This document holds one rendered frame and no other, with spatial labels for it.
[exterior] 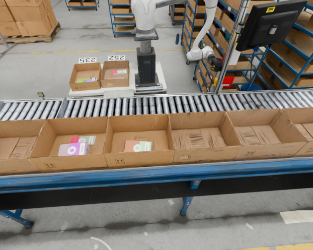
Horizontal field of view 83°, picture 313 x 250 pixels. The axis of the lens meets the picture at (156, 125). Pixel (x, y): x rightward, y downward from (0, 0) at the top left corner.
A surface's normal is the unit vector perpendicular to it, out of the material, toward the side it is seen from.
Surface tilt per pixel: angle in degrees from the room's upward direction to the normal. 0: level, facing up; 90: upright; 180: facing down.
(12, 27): 90
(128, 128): 89
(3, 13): 90
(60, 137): 1
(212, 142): 0
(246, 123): 89
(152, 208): 0
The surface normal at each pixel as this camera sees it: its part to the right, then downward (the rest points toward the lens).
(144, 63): 0.12, 0.74
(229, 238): 0.01, -0.67
